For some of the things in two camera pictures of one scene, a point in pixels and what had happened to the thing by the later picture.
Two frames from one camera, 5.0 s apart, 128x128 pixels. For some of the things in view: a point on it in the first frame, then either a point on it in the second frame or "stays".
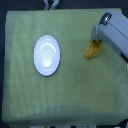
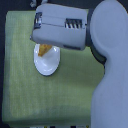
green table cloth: (81, 92) stays
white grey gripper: (113, 29) -> (60, 25)
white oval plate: (46, 55) stays
